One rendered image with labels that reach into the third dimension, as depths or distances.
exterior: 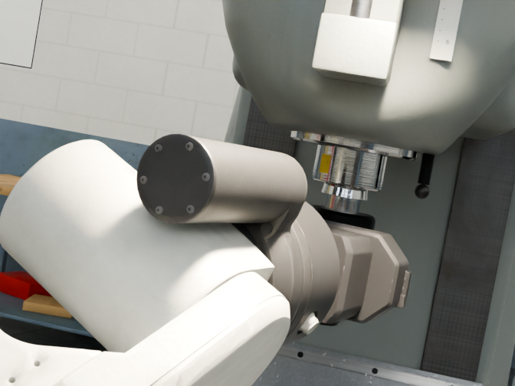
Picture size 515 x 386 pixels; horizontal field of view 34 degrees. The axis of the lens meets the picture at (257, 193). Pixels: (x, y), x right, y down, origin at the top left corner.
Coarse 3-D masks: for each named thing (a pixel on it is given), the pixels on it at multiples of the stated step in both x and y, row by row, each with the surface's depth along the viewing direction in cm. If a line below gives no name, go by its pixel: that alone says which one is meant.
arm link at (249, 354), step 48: (240, 288) 32; (0, 336) 28; (192, 336) 30; (240, 336) 31; (0, 384) 27; (48, 384) 27; (96, 384) 28; (144, 384) 28; (192, 384) 30; (240, 384) 35
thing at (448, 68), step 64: (256, 0) 49; (320, 0) 47; (448, 0) 46; (512, 0) 47; (256, 64) 50; (448, 64) 47; (512, 64) 49; (320, 128) 50; (384, 128) 48; (448, 128) 49
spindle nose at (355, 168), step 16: (320, 144) 55; (320, 160) 55; (336, 160) 54; (352, 160) 54; (368, 160) 54; (384, 160) 55; (320, 176) 55; (336, 176) 54; (352, 176) 54; (368, 176) 54
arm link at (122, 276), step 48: (96, 144) 37; (192, 144) 31; (48, 192) 34; (96, 192) 34; (144, 192) 32; (192, 192) 31; (240, 192) 33; (288, 192) 38; (0, 240) 36; (48, 240) 34; (96, 240) 33; (144, 240) 33; (192, 240) 34; (240, 240) 37; (288, 240) 39; (48, 288) 35; (96, 288) 33; (144, 288) 32; (192, 288) 32; (288, 288) 39; (96, 336) 34; (144, 336) 32
